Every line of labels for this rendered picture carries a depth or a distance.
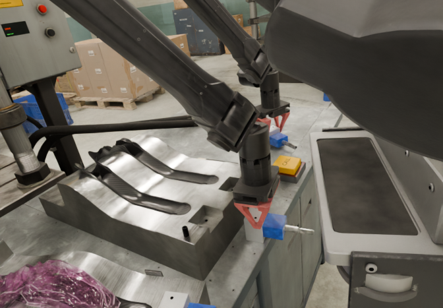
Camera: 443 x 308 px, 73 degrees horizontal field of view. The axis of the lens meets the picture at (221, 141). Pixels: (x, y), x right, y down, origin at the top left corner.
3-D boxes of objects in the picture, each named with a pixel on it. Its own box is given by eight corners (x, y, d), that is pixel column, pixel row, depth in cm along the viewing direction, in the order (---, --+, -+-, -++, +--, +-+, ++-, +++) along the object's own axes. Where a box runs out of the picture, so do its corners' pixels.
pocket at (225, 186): (249, 193, 67) (247, 179, 65) (238, 208, 63) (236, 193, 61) (231, 189, 69) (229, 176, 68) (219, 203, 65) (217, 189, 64)
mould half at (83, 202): (261, 198, 73) (256, 149, 68) (203, 282, 54) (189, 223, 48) (120, 166, 99) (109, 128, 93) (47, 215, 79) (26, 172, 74)
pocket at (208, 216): (225, 225, 59) (223, 210, 57) (211, 243, 55) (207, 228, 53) (206, 219, 61) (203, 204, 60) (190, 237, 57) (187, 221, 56)
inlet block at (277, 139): (302, 152, 91) (301, 136, 88) (289, 158, 89) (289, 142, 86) (273, 139, 101) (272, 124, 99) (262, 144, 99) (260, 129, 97)
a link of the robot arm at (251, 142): (251, 132, 48) (275, 120, 51) (223, 123, 53) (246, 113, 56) (255, 169, 51) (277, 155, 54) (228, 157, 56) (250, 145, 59)
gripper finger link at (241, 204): (236, 233, 58) (231, 193, 54) (248, 210, 64) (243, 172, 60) (271, 239, 56) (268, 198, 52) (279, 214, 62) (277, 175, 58)
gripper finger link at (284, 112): (260, 134, 98) (258, 107, 94) (277, 126, 101) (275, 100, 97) (273, 140, 93) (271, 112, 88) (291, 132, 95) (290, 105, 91)
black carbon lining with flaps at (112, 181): (224, 183, 69) (218, 146, 65) (182, 229, 57) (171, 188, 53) (120, 161, 87) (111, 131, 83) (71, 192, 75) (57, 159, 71)
